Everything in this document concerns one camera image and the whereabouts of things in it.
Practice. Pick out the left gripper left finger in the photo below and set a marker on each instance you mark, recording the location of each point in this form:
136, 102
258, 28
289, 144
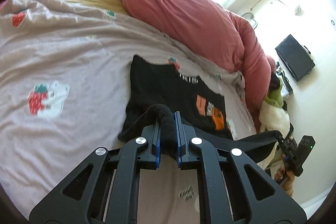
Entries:
104, 187

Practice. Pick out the salmon pink duvet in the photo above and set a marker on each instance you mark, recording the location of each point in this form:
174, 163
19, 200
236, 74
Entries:
217, 34

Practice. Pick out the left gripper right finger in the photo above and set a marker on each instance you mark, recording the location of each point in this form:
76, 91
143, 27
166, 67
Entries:
232, 188

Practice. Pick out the right hand thumb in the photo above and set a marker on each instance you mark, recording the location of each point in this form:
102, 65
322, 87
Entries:
285, 176

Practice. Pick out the green plush garment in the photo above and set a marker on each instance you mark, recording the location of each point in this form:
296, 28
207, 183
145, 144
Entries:
274, 97

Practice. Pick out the black monitor screen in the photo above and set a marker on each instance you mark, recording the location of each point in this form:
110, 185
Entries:
295, 57

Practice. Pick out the black long sleeve shirt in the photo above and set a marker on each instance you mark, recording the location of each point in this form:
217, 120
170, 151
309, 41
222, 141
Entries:
220, 118

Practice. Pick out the cream fleece blanket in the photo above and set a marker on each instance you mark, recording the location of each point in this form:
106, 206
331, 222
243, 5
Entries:
274, 118

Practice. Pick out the pink strawberry bear quilt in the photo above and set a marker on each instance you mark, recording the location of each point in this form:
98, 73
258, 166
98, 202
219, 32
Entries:
65, 85

